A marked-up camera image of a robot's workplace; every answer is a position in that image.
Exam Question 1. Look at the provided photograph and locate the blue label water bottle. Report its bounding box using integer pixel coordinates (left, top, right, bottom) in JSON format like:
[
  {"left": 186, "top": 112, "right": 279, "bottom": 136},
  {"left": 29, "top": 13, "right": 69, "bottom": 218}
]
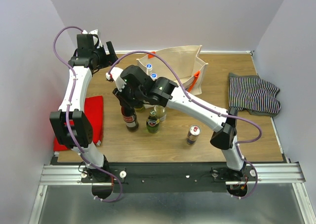
[{"left": 150, "top": 73, "right": 158, "bottom": 81}]

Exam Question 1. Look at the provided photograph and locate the clear plastic water bottle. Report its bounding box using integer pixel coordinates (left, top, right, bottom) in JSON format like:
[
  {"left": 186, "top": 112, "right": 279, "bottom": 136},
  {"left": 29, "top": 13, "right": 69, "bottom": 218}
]
[{"left": 146, "top": 64, "right": 153, "bottom": 75}]

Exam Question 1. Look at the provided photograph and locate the cola glass bottle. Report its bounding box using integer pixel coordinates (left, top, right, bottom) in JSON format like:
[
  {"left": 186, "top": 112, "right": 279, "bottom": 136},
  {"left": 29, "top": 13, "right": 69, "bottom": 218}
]
[{"left": 121, "top": 106, "right": 139, "bottom": 132}]

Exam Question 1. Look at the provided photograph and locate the beige canvas tote bag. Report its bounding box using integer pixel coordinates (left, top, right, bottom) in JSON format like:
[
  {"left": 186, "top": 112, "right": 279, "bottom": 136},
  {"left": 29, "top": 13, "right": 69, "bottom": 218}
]
[{"left": 137, "top": 45, "right": 208, "bottom": 95}]

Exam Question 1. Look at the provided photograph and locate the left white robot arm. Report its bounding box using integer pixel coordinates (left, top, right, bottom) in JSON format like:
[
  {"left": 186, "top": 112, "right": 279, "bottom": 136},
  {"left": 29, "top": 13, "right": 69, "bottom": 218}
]
[{"left": 49, "top": 30, "right": 117, "bottom": 182}]

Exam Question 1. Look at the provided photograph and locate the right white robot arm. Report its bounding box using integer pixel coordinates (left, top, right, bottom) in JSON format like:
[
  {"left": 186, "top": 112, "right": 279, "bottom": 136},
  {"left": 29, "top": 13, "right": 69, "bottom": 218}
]
[{"left": 106, "top": 65, "right": 245, "bottom": 180}]

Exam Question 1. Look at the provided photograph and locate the rear green glass bottle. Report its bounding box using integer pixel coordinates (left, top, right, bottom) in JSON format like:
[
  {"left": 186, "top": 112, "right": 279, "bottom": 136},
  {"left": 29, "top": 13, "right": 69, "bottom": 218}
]
[{"left": 134, "top": 104, "right": 145, "bottom": 111}]

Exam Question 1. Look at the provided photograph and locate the clear glass soda bottle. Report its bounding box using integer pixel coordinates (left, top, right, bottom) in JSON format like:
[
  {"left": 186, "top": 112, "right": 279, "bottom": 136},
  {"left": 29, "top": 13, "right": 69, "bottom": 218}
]
[{"left": 154, "top": 105, "right": 166, "bottom": 122}]

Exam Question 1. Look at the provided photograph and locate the front green beer bottle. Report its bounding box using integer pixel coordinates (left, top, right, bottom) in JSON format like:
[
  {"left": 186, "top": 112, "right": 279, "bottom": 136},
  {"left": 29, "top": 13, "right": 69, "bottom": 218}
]
[{"left": 146, "top": 110, "right": 160, "bottom": 134}]

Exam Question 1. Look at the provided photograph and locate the red folded cloth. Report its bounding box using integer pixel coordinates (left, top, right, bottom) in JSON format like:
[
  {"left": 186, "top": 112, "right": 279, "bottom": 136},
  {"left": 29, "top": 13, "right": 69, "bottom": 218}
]
[{"left": 49, "top": 96, "right": 104, "bottom": 151}]

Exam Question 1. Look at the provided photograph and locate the red bull energy can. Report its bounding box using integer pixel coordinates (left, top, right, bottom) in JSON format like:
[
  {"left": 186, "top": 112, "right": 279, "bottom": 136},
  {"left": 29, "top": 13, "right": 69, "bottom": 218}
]
[{"left": 186, "top": 125, "right": 201, "bottom": 145}]

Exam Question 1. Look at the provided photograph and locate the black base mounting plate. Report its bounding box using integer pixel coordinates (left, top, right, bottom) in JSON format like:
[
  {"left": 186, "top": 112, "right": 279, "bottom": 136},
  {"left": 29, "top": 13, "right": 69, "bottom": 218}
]
[{"left": 81, "top": 162, "right": 255, "bottom": 197}]

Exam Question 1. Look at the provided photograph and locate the striped folded cloth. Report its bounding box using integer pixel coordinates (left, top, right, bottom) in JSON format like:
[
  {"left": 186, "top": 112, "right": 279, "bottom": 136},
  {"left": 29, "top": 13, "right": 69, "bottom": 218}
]
[{"left": 228, "top": 73, "right": 281, "bottom": 117}]

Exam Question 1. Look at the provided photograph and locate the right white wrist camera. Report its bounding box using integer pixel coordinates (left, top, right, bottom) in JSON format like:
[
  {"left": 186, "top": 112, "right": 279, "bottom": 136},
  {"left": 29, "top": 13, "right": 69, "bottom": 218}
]
[{"left": 106, "top": 67, "right": 126, "bottom": 92}]

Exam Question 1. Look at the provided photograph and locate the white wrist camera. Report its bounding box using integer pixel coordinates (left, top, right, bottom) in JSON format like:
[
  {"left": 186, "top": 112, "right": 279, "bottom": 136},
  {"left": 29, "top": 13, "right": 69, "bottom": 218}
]
[
  {"left": 106, "top": 67, "right": 126, "bottom": 92},
  {"left": 81, "top": 29, "right": 102, "bottom": 48}
]

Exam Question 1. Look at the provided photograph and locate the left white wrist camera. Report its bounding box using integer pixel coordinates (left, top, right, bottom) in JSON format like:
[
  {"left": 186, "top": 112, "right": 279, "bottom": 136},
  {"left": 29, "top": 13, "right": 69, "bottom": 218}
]
[{"left": 81, "top": 29, "right": 102, "bottom": 48}]

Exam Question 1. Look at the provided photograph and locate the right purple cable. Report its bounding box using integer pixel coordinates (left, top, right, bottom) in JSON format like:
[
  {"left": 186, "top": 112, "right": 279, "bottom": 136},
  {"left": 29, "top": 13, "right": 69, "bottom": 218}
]
[{"left": 105, "top": 50, "right": 263, "bottom": 200}]

